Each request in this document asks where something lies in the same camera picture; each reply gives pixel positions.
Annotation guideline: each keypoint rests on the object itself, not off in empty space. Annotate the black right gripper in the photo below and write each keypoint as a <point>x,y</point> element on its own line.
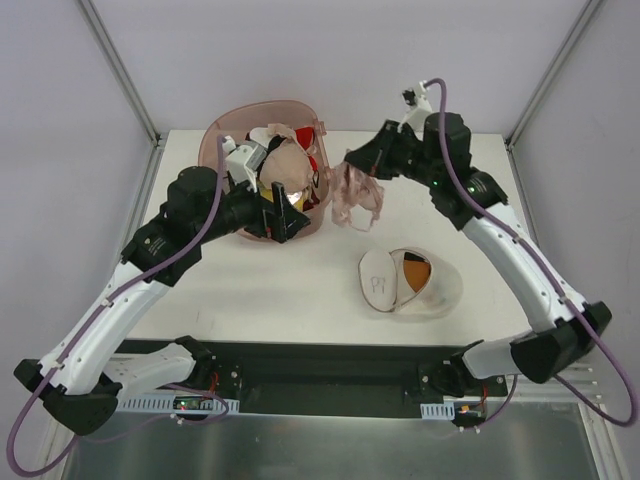
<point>382,151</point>

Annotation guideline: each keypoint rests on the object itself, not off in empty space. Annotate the aluminium frame post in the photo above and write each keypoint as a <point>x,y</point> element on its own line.
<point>108,49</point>
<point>577,31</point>

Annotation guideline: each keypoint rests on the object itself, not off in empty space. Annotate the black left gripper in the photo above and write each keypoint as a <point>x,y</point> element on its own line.
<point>270,216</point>

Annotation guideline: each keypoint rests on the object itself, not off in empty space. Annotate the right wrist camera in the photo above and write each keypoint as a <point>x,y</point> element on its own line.
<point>418,106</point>

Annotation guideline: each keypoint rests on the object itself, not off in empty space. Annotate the metal front sheet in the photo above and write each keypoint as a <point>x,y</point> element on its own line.
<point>527,441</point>

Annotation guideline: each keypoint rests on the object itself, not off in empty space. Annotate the left aluminium frame post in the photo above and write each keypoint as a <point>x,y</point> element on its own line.
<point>108,49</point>

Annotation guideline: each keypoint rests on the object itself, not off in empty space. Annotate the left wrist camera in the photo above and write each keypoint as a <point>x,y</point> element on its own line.
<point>243,161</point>

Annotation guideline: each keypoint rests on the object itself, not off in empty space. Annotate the yellow bra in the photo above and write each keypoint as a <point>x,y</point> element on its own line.
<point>297,199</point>

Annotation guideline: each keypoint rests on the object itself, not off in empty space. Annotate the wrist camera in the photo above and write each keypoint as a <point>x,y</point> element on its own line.
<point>418,106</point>
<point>243,161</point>

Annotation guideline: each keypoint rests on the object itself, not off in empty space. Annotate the pink translucent plastic basket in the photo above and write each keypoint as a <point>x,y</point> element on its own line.
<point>295,114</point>

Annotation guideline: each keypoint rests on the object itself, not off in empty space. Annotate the white cable duct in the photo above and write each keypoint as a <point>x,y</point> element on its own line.
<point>438,411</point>
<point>170,403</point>

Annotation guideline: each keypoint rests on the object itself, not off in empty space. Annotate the red bra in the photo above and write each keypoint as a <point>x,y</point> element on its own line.
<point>306,138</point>

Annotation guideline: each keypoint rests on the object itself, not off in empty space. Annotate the front aluminium frame rail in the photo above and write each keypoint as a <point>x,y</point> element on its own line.
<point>580,377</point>

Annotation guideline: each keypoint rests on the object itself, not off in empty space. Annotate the left white cable duct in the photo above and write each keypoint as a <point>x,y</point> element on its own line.
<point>170,403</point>

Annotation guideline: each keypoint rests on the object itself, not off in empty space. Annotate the right white cable duct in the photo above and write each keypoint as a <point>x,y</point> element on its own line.
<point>438,411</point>

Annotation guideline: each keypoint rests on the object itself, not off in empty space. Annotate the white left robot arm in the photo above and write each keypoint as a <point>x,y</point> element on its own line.
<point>78,382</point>

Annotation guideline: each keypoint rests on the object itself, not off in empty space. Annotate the orange bra black trim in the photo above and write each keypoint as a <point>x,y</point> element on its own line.
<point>417,271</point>

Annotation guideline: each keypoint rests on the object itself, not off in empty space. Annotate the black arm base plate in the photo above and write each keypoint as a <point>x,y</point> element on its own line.
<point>329,380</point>

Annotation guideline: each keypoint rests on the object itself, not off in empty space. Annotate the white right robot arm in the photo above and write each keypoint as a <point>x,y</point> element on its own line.
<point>563,324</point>

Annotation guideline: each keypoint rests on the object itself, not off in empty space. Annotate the right aluminium frame post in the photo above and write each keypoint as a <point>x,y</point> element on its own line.
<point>577,31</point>

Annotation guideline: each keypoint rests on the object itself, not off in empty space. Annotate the white bra black trim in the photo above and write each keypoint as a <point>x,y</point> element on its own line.
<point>267,140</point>

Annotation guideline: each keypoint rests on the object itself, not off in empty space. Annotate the pink bra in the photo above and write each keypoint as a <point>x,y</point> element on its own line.
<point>351,188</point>

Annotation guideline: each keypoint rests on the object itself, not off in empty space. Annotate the white mesh laundry bag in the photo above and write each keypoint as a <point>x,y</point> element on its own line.
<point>385,289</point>

